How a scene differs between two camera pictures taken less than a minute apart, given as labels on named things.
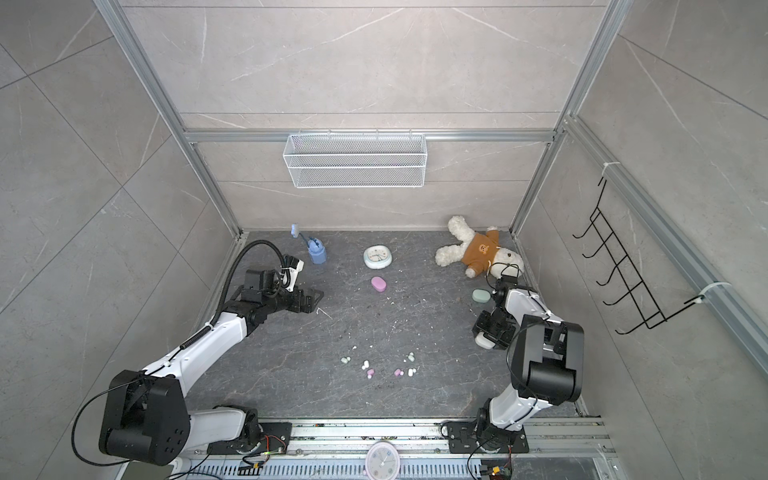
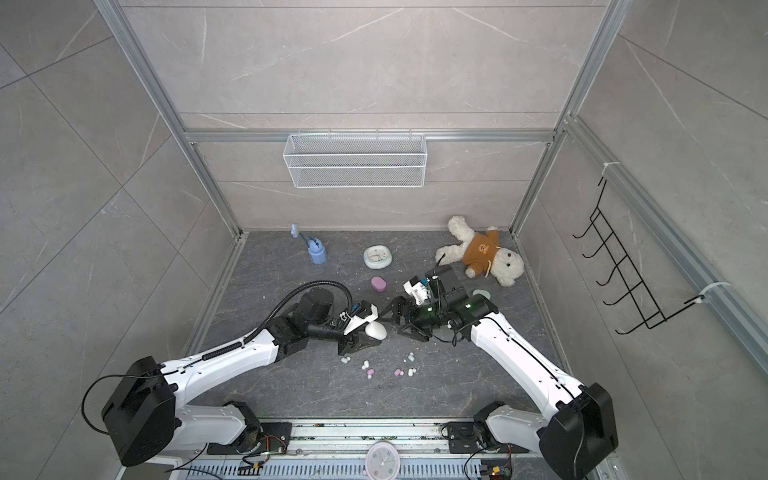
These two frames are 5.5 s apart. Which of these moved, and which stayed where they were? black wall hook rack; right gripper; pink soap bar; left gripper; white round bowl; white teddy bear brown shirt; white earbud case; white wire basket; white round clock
Moved: right gripper; left gripper; white earbud case
Stayed: pink soap bar; white round bowl; white round clock; white teddy bear brown shirt; black wall hook rack; white wire basket
